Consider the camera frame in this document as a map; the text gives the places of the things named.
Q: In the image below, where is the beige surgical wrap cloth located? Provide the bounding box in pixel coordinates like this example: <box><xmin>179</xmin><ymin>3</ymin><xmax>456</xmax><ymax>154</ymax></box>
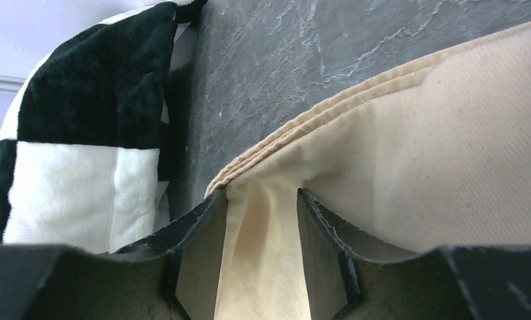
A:
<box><xmin>207</xmin><ymin>22</ymin><xmax>531</xmax><ymax>319</ymax></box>

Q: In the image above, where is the black white checkered blanket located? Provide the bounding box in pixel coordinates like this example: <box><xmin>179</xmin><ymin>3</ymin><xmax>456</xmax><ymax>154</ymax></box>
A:
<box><xmin>0</xmin><ymin>1</ymin><xmax>204</xmax><ymax>253</ymax></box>

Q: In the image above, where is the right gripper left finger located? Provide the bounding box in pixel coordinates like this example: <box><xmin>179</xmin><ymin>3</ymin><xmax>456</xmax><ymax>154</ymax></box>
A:
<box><xmin>0</xmin><ymin>189</ymin><xmax>227</xmax><ymax>319</ymax></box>

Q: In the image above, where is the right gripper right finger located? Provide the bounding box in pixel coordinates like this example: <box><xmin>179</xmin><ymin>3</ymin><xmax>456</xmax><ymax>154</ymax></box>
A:
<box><xmin>297</xmin><ymin>189</ymin><xmax>531</xmax><ymax>319</ymax></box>

